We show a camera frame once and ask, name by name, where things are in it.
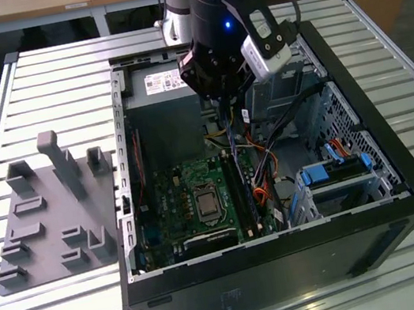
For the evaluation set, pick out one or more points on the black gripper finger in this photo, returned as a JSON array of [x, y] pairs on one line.
[[221, 106], [236, 103]]

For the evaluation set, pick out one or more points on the black RAM slot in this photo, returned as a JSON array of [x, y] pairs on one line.
[[236, 194]]

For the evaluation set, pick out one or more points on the metal drive cage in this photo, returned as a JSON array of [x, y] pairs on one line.
[[284, 93]]

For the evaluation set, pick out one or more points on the grey power supply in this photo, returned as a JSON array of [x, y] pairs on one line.
[[166, 130]]

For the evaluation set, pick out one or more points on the silver CPU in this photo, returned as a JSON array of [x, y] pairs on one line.
[[208, 205]]

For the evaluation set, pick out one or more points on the green motherboard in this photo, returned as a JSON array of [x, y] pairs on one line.
[[169, 193]]

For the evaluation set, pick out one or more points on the hard disk in blue carrier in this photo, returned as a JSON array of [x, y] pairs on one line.
[[315, 176]]

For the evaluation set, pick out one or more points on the black expansion card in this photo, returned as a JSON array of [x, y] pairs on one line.
[[210, 242]]

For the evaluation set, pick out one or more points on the metal disk bay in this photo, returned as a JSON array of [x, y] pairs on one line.
[[358, 192]]

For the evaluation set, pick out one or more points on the black PC case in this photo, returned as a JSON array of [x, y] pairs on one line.
[[253, 283]]

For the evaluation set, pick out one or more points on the grey parts rack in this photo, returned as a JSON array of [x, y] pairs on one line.
[[47, 247]]

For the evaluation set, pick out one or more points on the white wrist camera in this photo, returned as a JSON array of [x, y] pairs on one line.
[[268, 60]]

